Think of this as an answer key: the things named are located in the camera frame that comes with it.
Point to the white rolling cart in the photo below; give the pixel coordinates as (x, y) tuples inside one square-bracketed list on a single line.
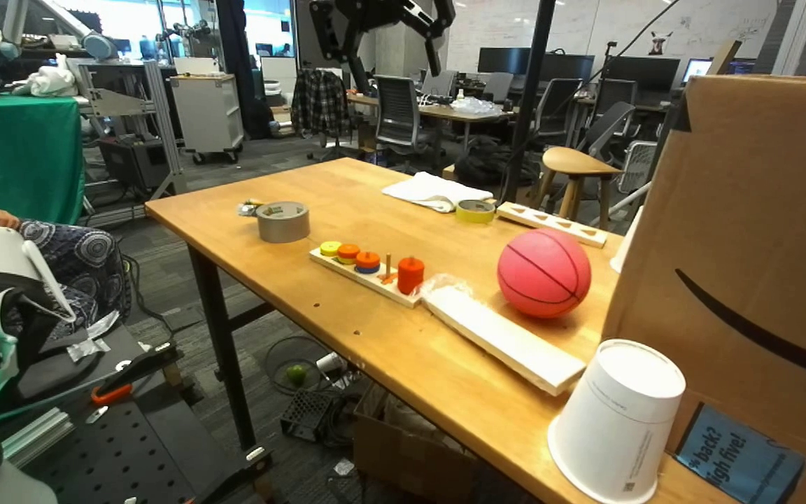
[(209, 112)]

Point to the white folded cloth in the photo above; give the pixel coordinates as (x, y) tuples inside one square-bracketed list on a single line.
[(431, 190)]

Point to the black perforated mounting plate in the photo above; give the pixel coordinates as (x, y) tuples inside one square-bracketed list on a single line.
[(132, 449)]

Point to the large white paper cup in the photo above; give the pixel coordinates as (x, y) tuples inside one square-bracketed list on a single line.
[(616, 420)]

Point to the black vertical pole stand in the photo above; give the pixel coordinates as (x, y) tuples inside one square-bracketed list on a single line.
[(526, 102)]

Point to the red toy cylinder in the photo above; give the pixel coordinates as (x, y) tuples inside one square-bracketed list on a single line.
[(409, 274)]

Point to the plaid hanging shirt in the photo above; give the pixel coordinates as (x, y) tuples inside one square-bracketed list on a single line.
[(319, 102)]

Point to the wide black monitor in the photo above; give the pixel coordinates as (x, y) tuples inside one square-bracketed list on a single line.
[(532, 63)]

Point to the person patterned trouser leg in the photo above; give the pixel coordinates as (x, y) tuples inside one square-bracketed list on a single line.
[(81, 256)]

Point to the white rectangular block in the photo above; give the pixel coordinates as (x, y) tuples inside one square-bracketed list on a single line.
[(504, 337)]

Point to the black computer monitor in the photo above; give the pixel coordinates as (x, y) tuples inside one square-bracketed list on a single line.
[(642, 74)]

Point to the round wooden stool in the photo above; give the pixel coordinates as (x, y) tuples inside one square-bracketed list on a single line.
[(574, 159)]

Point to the green cloth covered table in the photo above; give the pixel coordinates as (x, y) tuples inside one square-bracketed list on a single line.
[(21, 155)]

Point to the yellow-green small bowl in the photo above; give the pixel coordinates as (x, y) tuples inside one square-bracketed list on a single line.
[(474, 212)]

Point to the brown floor cardboard box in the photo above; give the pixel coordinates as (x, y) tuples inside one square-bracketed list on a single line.
[(412, 457)]

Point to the black table leg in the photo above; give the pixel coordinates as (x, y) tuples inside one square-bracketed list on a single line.
[(224, 365)]

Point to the black equipment under table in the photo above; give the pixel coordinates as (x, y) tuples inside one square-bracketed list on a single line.
[(315, 401)]

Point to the large cardboard box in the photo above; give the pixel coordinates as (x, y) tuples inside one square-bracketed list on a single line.
[(749, 233)]

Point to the crumpled foil ball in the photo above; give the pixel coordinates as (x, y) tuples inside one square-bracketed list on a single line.
[(249, 207)]

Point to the black bag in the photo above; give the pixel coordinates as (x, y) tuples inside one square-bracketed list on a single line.
[(483, 158)]

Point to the wooden block with holes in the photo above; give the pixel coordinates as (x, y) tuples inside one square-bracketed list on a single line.
[(551, 221)]

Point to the grey duct tape roll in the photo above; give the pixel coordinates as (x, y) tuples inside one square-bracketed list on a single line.
[(284, 225)]

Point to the pink rubber basketball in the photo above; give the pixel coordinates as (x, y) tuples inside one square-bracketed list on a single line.
[(543, 274)]

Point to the grey office chair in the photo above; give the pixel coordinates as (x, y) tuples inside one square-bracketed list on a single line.
[(635, 168), (396, 107)]

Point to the black mesh office chair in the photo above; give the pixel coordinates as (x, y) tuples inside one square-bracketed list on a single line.
[(616, 98), (558, 102)]

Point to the wooden stacking toy tray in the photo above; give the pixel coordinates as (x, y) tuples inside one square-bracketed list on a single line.
[(365, 280)]

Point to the black overhead robot rig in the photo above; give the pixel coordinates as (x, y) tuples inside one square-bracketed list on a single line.
[(377, 18)]

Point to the lit blue screen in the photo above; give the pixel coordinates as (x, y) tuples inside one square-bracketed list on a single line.
[(697, 68)]

